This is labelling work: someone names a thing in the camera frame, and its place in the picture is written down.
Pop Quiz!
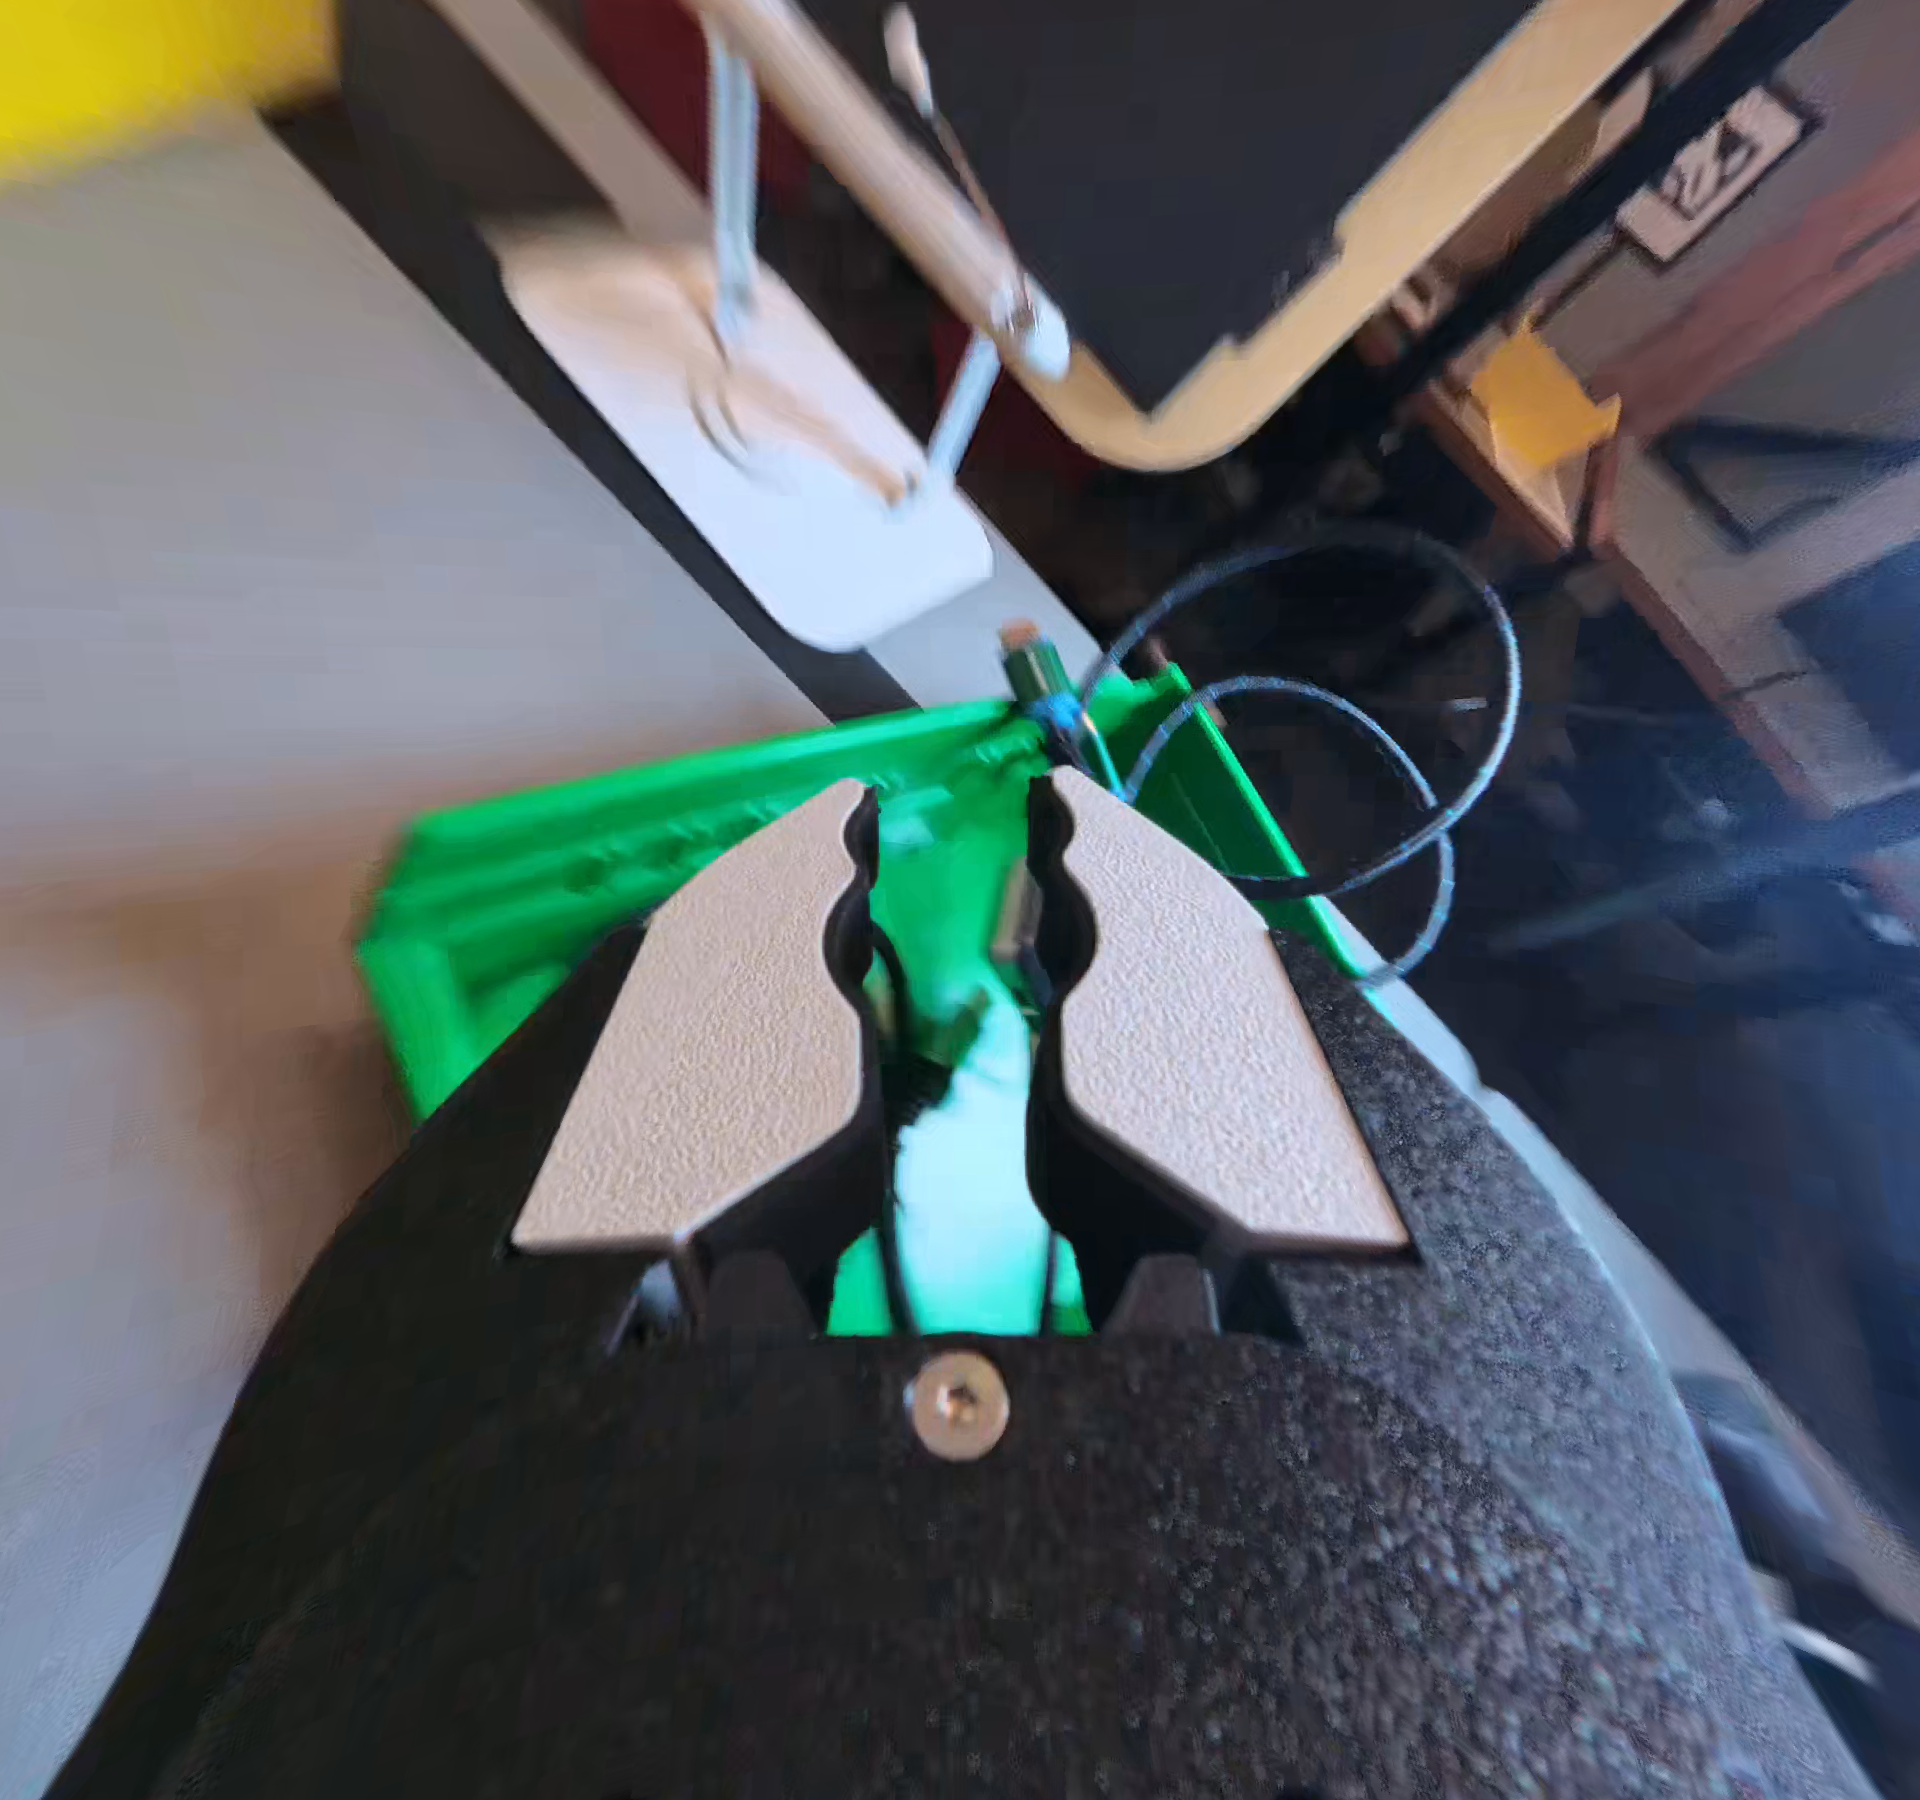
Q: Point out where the black white marker tag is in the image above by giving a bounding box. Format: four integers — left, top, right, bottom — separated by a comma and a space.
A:
1612, 82, 1825, 265

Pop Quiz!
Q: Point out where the green plastic bin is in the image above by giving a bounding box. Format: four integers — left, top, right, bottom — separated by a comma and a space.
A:
355, 661, 1374, 1341

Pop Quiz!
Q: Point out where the grey hdmi switch hub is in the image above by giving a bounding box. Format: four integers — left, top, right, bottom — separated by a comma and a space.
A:
983, 855, 1051, 968

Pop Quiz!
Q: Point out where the yellow bracket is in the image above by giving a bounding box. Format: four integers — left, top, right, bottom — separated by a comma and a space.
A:
1469, 323, 1625, 474

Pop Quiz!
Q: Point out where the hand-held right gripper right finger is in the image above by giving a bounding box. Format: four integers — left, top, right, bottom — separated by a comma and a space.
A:
1027, 764, 1420, 1335

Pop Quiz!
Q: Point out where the yellow plastic bin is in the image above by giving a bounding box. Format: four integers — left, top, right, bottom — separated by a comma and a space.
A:
0, 0, 339, 182

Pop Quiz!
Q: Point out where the black panel with wooden rim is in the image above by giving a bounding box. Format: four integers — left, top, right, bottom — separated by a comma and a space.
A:
578, 0, 1793, 474

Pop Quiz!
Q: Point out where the wooden beam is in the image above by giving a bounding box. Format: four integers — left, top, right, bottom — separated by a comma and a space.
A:
1591, 127, 1920, 436

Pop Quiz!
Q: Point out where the white panel stand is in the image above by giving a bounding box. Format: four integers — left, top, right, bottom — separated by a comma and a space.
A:
494, 6, 1074, 655

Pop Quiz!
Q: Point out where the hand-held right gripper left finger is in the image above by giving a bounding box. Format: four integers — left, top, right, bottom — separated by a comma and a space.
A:
509, 778, 890, 1335

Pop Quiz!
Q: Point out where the red bag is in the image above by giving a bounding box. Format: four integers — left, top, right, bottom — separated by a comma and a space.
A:
586, 0, 812, 227

